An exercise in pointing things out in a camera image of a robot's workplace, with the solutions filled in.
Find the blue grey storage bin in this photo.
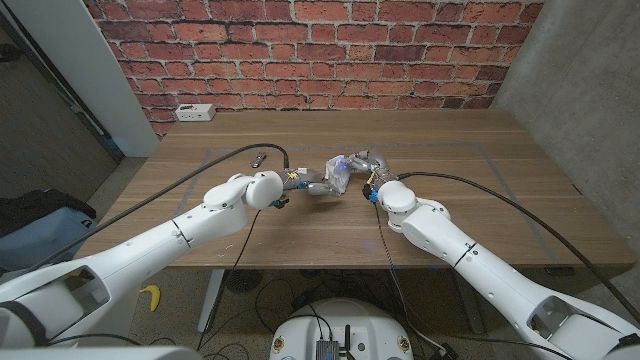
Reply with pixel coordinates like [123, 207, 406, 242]
[0, 207, 99, 274]

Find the grey table leg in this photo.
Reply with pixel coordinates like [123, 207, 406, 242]
[452, 272, 486, 335]

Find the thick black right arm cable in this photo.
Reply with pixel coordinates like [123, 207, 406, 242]
[397, 171, 640, 324]

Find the white power strip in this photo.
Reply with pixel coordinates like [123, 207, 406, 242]
[174, 103, 217, 123]

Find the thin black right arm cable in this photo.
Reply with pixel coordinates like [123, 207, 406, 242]
[372, 199, 446, 354]

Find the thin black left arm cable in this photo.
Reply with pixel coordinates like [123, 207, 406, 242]
[195, 208, 263, 351]

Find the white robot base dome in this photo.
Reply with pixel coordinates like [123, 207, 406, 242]
[269, 298, 414, 360]

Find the grey router box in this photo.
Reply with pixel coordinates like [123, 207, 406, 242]
[315, 339, 341, 360]

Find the white table leg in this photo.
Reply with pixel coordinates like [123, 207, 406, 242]
[197, 269, 226, 334]

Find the red brick print backdrop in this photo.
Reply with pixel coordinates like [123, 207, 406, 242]
[84, 0, 546, 139]

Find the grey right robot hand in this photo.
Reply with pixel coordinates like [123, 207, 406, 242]
[344, 148, 399, 189]

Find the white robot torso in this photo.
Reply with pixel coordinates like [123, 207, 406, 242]
[0, 346, 204, 360]

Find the white tissue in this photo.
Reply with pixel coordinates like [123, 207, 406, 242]
[324, 154, 354, 196]

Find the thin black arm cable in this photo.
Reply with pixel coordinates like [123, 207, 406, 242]
[195, 208, 263, 351]
[372, 199, 446, 354]

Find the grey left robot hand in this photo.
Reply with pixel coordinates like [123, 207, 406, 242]
[279, 167, 346, 197]

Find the black round fan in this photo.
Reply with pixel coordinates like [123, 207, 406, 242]
[223, 269, 265, 295]

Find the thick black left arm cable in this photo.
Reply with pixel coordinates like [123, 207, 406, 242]
[7, 143, 291, 276]

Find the black cloth bag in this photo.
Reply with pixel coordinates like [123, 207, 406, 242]
[0, 188, 97, 239]

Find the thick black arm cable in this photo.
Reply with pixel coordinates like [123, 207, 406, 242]
[397, 171, 640, 324]
[7, 143, 291, 276]

